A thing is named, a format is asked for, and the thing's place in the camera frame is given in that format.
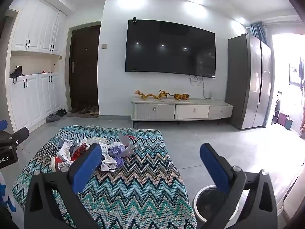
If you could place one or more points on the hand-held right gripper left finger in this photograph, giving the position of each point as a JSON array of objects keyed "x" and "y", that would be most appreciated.
[{"x": 88, "y": 167}]

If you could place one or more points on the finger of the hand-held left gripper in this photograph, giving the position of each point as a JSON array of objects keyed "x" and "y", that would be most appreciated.
[
  {"x": 2, "y": 124},
  {"x": 19, "y": 134}
]

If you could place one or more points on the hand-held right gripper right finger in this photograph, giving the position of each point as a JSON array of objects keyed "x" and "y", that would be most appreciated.
[{"x": 214, "y": 169}]

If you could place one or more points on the round white trash can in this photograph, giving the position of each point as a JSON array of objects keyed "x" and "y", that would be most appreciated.
[{"x": 207, "y": 205}]

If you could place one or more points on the grey plastic wrapper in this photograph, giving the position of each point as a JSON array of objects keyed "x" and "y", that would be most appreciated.
[{"x": 126, "y": 145}]

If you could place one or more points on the red snack wrapper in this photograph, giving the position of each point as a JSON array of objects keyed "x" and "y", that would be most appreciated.
[{"x": 79, "y": 152}]

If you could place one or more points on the white printed carton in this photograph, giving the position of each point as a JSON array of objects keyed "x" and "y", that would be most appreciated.
[{"x": 108, "y": 164}]

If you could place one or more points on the white printed wrapper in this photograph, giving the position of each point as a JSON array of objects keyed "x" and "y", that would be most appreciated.
[{"x": 104, "y": 148}]

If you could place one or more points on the white printed paper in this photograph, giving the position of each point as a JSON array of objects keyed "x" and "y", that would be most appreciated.
[{"x": 66, "y": 150}]

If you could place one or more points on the clear plastic bag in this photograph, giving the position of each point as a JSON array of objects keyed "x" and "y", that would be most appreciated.
[{"x": 95, "y": 140}]

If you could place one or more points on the purple crumpled wrapper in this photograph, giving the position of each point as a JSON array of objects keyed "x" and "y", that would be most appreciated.
[{"x": 115, "y": 153}]

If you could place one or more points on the red and white carton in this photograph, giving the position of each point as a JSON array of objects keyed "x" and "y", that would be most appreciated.
[{"x": 56, "y": 162}]

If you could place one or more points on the pair of grey slippers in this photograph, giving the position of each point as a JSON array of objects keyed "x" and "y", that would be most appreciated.
[{"x": 52, "y": 118}]

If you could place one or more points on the pair of black sneakers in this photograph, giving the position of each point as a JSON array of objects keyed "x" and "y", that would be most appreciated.
[{"x": 60, "y": 112}]

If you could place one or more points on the zigzag knitted blanket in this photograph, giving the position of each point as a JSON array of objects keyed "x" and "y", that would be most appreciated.
[{"x": 133, "y": 190}]

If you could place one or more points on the dark handbag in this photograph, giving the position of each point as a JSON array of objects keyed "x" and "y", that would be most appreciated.
[{"x": 17, "y": 71}]

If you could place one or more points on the pair of brown shoes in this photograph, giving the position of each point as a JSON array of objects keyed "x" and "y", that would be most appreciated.
[{"x": 85, "y": 110}]

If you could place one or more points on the pair of tan shoes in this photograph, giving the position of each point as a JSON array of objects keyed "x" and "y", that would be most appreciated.
[{"x": 94, "y": 109}]

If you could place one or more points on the pair of dark shoes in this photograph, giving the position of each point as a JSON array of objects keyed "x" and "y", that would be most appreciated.
[{"x": 75, "y": 109}]

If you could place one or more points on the small white router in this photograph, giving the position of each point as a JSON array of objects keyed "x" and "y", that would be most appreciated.
[{"x": 209, "y": 95}]

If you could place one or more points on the golden tiger figurine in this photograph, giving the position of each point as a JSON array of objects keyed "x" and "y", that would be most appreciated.
[{"x": 181, "y": 96}]

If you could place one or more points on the beige furniture panel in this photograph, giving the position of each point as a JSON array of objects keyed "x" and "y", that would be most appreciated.
[{"x": 294, "y": 193}]

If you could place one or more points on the white television cabinet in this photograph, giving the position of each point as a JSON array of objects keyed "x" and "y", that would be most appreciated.
[{"x": 154, "y": 111}]

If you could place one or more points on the purple storage bin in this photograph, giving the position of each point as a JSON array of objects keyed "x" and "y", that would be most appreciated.
[{"x": 282, "y": 119}]

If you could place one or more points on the washing machine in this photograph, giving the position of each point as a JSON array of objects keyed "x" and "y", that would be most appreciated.
[{"x": 276, "y": 109}]

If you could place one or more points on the teal storage bin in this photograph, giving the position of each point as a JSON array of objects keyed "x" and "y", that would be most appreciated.
[{"x": 289, "y": 123}]

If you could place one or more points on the dark brown entrance door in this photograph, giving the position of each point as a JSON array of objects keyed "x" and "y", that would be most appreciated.
[{"x": 83, "y": 71}]

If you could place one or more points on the grey steel refrigerator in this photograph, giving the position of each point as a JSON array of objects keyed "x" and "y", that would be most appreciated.
[{"x": 250, "y": 81}]

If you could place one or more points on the golden dragon figurine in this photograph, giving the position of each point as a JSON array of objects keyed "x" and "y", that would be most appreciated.
[{"x": 152, "y": 96}]

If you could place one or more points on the white hallway cupboard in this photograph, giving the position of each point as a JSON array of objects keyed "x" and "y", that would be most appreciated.
[{"x": 35, "y": 28}]

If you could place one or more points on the dark hanging garment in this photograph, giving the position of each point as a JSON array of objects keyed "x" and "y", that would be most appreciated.
[{"x": 302, "y": 72}]

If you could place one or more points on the blue curtain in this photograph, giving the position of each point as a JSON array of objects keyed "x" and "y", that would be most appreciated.
[{"x": 258, "y": 32}]

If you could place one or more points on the small webcam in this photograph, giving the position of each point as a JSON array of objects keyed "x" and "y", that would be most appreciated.
[{"x": 134, "y": 19}]

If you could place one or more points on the black wall television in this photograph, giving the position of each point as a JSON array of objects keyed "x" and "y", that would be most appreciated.
[{"x": 166, "y": 47}]

